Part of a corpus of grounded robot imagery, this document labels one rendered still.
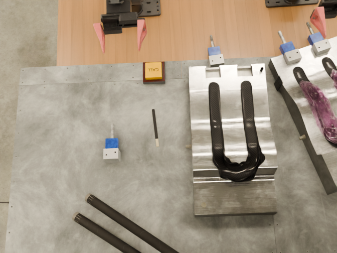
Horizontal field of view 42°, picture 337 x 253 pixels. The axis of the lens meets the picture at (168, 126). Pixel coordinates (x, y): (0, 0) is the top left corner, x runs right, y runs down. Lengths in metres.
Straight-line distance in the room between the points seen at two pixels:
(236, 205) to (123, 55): 0.69
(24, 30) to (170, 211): 1.68
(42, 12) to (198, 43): 1.38
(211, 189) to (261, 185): 0.16
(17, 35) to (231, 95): 1.64
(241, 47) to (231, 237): 0.68
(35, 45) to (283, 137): 1.66
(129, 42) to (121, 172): 0.50
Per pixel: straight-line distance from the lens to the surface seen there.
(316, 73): 1.63
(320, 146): 1.52
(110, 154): 1.50
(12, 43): 2.81
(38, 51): 2.73
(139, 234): 1.41
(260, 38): 1.72
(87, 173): 1.55
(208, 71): 1.57
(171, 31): 1.72
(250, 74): 1.57
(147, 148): 1.54
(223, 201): 1.44
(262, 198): 1.45
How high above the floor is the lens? 2.28
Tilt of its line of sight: 72 degrees down
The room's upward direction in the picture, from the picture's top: 9 degrees counter-clockwise
